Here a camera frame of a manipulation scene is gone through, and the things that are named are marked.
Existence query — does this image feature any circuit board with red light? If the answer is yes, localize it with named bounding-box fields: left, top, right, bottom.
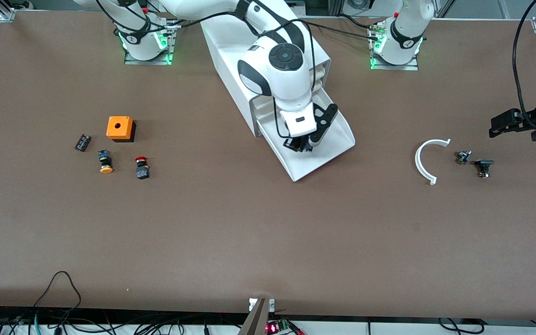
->
left=264, top=318, right=306, bottom=335

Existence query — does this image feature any black looped cable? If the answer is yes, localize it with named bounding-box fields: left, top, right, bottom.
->
left=33, top=271, right=82, bottom=310

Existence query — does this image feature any black flat-head switch part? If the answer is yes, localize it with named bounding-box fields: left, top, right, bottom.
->
left=475, top=159, right=495, bottom=179

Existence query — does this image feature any white curved plastic arc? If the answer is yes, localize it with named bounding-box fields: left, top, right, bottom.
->
left=415, top=138, right=452, bottom=186

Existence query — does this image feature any white drawer cabinet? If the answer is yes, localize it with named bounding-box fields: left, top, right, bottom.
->
left=201, top=16, right=331, bottom=138

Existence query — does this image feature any lowest white drawer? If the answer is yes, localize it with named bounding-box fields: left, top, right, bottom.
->
left=255, top=88, right=356, bottom=182

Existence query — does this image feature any red push button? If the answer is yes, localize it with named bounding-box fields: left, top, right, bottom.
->
left=134, top=156, right=151, bottom=181

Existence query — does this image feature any yellow push button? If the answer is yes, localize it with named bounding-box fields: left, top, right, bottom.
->
left=98, top=149, right=114, bottom=174

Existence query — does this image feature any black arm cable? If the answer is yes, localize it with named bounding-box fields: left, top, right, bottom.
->
left=94, top=0, right=316, bottom=140
left=512, top=0, right=536, bottom=118

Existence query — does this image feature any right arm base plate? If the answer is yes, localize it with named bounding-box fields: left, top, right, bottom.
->
left=124, top=14, right=176, bottom=66

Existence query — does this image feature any orange button box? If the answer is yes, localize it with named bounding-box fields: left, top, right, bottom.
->
left=106, top=116, right=137, bottom=143

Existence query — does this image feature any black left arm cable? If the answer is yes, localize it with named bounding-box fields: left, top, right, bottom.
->
left=512, top=0, right=536, bottom=118

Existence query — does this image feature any black cable behind cabinet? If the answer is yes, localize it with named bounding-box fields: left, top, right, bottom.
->
left=305, top=20, right=382, bottom=41

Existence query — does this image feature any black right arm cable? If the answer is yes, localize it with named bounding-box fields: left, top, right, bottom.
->
left=94, top=0, right=316, bottom=140

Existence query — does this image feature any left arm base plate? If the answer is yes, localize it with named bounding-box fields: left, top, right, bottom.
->
left=369, top=23, right=420, bottom=71

